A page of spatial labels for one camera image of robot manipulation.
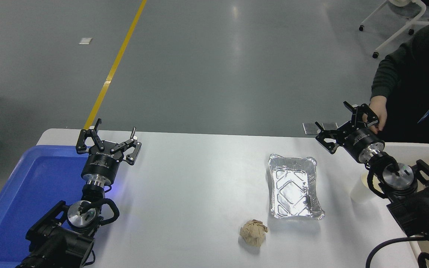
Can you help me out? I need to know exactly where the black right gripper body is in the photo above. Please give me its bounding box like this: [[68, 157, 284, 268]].
[[339, 125, 385, 162]]

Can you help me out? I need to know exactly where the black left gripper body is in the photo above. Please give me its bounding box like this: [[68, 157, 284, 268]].
[[81, 147, 125, 184]]

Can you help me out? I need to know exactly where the crumpled tan paper ball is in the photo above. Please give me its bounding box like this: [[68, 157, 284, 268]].
[[239, 219, 268, 247]]

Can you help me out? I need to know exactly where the person's hand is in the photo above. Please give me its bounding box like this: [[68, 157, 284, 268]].
[[363, 96, 388, 135]]

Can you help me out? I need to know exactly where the rectangular foil tray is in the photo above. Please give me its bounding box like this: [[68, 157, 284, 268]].
[[268, 153, 325, 220]]

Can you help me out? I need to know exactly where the blue plastic tray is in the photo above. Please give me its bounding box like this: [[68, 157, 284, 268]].
[[0, 145, 93, 268]]

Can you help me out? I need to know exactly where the large pale bin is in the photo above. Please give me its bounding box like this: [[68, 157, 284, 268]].
[[382, 143, 429, 261]]

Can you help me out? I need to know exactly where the white office chair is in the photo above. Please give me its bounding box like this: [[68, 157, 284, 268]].
[[359, 0, 429, 59]]

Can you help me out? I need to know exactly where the white paper cup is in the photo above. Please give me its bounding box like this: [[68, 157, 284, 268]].
[[350, 172, 381, 204]]

